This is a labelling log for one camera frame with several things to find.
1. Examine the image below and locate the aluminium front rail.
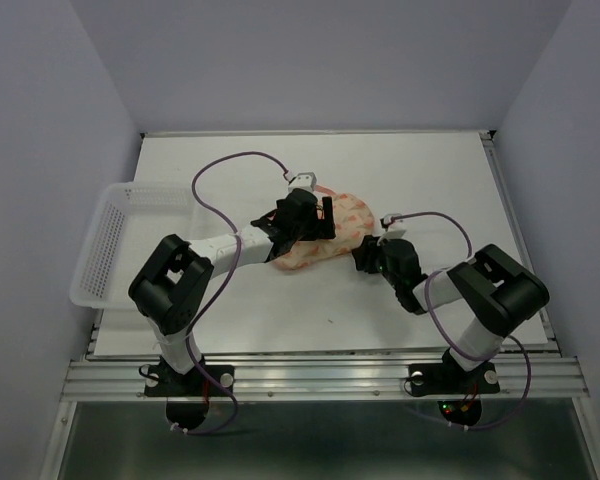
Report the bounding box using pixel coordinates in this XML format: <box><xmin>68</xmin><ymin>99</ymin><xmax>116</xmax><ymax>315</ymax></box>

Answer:
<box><xmin>61</xmin><ymin>354</ymin><xmax>589</xmax><ymax>403</ymax></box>

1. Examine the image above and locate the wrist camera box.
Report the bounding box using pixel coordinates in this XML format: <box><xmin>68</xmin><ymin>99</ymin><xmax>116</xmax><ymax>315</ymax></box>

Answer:
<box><xmin>283</xmin><ymin>171</ymin><xmax>317</xmax><ymax>193</ymax></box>
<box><xmin>378</xmin><ymin>214</ymin><xmax>406</xmax><ymax>243</ymax></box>

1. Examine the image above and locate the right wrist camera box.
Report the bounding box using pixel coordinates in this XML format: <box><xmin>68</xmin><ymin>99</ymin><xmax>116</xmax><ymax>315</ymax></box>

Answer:
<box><xmin>378</xmin><ymin>214</ymin><xmax>406</xmax><ymax>243</ymax></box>

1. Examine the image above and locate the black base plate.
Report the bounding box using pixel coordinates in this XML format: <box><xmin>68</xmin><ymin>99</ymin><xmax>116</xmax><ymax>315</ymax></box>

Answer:
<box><xmin>138</xmin><ymin>362</ymin><xmax>225</xmax><ymax>398</ymax></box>
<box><xmin>405</xmin><ymin>362</ymin><xmax>500</xmax><ymax>398</ymax></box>

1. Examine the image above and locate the white plastic basket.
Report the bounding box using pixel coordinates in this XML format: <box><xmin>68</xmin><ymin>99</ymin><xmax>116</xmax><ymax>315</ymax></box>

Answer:
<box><xmin>69</xmin><ymin>182</ymin><xmax>196</xmax><ymax>310</ymax></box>

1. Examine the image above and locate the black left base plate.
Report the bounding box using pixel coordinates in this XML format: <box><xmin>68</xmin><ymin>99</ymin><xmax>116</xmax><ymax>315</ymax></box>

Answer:
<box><xmin>138</xmin><ymin>362</ymin><xmax>225</xmax><ymax>398</ymax></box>

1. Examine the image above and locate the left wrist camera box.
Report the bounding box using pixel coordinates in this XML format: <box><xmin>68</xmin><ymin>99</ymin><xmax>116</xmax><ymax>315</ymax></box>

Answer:
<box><xmin>283</xmin><ymin>171</ymin><xmax>317</xmax><ymax>193</ymax></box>

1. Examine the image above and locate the floral peach laundry bag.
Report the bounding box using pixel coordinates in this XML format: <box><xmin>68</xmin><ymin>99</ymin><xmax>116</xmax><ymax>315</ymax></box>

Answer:
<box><xmin>273</xmin><ymin>185</ymin><xmax>375</xmax><ymax>271</ymax></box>

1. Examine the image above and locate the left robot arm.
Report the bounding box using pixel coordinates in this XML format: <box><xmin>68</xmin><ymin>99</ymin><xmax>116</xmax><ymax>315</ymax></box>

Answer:
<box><xmin>128</xmin><ymin>188</ymin><xmax>336</xmax><ymax>394</ymax></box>

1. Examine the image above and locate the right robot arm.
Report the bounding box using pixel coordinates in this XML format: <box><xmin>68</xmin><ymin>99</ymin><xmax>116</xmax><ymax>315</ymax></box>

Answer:
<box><xmin>352</xmin><ymin>235</ymin><xmax>550</xmax><ymax>390</ymax></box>

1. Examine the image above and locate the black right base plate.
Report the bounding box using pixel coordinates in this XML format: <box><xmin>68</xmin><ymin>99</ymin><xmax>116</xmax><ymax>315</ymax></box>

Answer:
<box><xmin>405</xmin><ymin>362</ymin><xmax>500</xmax><ymax>398</ymax></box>

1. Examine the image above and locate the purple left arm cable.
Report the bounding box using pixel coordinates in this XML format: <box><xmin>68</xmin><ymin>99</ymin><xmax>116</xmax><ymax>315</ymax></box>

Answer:
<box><xmin>168</xmin><ymin>151</ymin><xmax>291</xmax><ymax>437</ymax></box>

